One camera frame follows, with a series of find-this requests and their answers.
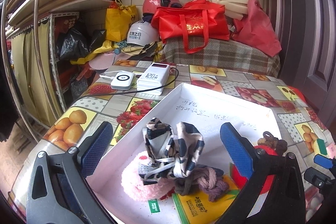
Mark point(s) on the pink round mat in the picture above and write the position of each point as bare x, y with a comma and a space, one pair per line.
101, 61

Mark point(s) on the pink tissue pack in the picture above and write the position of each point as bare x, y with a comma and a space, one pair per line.
332, 150

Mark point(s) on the brown hair scrunchie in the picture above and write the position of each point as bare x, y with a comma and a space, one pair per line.
273, 141

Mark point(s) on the large white power bank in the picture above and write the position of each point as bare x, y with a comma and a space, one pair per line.
153, 79

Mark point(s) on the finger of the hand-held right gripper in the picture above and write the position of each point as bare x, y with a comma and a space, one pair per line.
319, 179
323, 161

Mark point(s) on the fruit print tablecloth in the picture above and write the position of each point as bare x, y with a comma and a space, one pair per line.
78, 119

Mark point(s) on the brown door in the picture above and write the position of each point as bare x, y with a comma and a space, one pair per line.
309, 29

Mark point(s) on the black and white patterned cloth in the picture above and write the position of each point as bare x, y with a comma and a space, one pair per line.
181, 145

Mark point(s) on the red plush ball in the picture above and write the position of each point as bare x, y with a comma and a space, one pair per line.
270, 151

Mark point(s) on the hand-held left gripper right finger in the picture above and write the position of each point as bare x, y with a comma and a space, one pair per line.
236, 150

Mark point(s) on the pink fluffy plush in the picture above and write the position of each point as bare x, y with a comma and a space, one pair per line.
136, 187

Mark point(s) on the beige curtain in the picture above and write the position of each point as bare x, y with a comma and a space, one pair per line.
29, 69

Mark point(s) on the yellow cloth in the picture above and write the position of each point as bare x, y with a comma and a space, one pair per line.
102, 49

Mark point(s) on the small white power bank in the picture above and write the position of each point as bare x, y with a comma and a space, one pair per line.
121, 81

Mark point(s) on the red printed bag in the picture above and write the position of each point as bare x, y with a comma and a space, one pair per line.
298, 94

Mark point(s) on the red tote bag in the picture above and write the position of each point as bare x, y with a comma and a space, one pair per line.
194, 24

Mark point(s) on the red helmet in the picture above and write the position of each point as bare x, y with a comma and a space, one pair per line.
155, 1

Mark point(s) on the green and yellow sponge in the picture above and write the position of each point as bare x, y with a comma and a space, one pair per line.
320, 145

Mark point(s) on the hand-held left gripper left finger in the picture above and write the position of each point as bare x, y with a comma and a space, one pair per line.
97, 150

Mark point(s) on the yellow shopping bag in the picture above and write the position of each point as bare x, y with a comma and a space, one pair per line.
118, 22

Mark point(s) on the white helmet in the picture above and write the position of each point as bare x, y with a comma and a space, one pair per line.
141, 33

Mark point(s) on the red plastic bag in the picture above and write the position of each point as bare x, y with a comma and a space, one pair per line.
257, 29

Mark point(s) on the black plastic bag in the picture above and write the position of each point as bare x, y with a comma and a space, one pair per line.
97, 39
71, 43

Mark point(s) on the metal rack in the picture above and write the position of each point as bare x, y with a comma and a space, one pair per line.
36, 29

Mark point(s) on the green label packet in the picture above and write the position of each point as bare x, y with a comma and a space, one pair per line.
154, 207

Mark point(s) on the plaid covered bench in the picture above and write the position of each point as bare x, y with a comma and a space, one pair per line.
223, 56

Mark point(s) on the yellow tissue pack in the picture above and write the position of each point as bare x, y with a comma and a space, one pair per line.
204, 208

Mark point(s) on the white cardboard box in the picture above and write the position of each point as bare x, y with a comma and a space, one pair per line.
210, 108

